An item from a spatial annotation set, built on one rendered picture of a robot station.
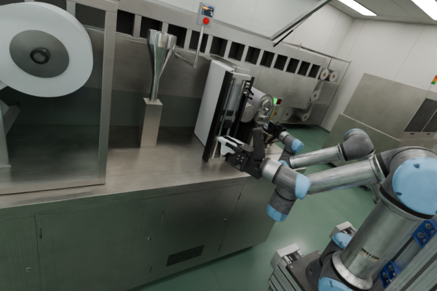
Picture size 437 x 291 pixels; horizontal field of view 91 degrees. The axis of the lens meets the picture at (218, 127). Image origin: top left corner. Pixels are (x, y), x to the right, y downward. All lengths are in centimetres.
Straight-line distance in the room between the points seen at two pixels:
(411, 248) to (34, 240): 143
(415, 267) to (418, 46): 521
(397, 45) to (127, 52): 555
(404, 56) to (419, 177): 541
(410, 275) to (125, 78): 155
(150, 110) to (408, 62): 542
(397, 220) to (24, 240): 125
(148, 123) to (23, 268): 79
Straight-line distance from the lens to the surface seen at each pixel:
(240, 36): 165
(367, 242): 79
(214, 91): 137
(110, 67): 84
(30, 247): 123
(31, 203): 103
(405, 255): 115
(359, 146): 125
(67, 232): 119
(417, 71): 587
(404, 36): 613
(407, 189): 68
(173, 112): 158
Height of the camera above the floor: 159
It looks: 23 degrees down
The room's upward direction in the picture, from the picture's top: 16 degrees clockwise
